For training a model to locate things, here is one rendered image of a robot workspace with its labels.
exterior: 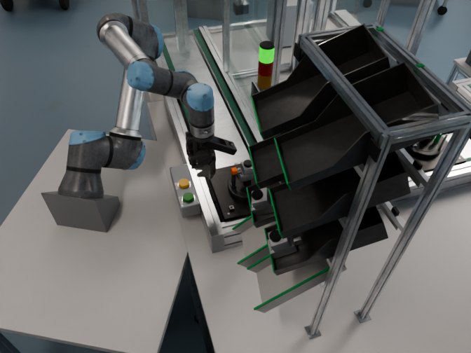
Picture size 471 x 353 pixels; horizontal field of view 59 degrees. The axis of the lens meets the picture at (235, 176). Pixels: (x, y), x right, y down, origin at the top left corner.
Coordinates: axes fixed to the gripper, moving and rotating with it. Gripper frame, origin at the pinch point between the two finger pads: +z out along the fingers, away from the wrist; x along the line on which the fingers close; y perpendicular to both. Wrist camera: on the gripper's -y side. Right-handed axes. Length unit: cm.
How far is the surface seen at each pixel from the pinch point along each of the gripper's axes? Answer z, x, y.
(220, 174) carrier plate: 10.0, -8.5, -5.5
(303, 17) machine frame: -11, -78, -68
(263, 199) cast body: -19.4, 30.1, -6.4
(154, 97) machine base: 20, -78, 8
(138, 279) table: 21.3, 19.0, 31.0
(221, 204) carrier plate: 10.0, 5.2, -2.0
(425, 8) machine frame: -16, -59, -120
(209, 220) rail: 11.1, 9.9, 3.9
